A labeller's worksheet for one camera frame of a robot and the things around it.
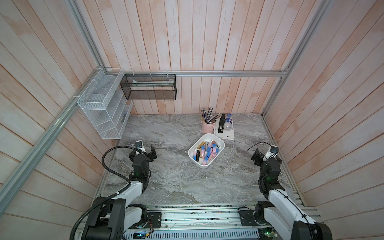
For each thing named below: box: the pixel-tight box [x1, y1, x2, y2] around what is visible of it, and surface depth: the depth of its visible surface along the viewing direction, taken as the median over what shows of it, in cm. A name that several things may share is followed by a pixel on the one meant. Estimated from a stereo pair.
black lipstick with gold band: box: [196, 150, 200, 162], surface depth 97 cm
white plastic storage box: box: [187, 133, 226, 169], surface depth 99 cm
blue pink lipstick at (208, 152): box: [205, 145, 211, 161], surface depth 98 cm
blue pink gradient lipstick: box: [192, 150, 197, 161], surface depth 97 cm
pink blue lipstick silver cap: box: [200, 145, 206, 159], surface depth 97 cm
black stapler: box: [218, 113, 226, 134], surface depth 109 cm
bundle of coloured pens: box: [200, 107, 220, 124], surface depth 106 cm
